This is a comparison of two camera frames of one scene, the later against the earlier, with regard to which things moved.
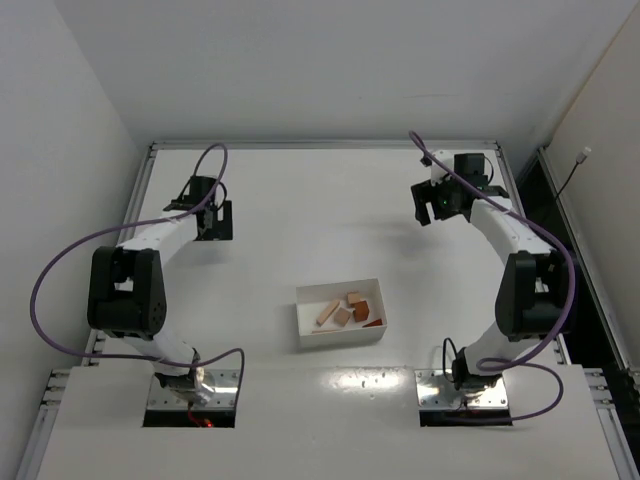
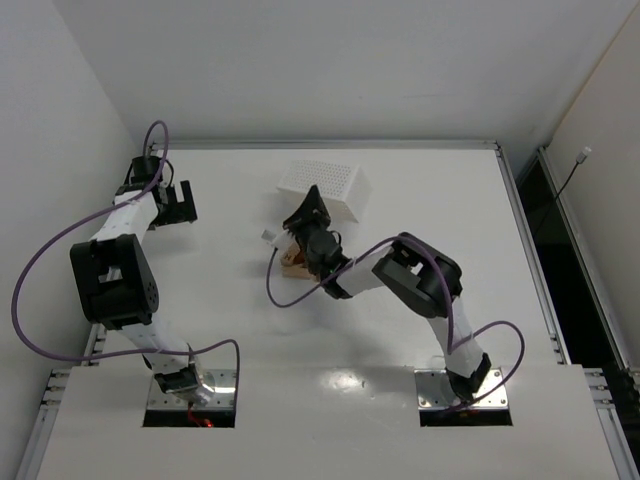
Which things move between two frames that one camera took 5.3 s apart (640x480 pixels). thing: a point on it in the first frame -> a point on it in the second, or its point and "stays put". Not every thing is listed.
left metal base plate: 224,394 stays put
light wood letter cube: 354,297 -> 288,256
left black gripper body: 220,220 -> 176,213
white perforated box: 341,313 -> 343,189
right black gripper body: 428,198 -> 305,220
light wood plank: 327,312 -> 298,271
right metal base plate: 434,389 stays put
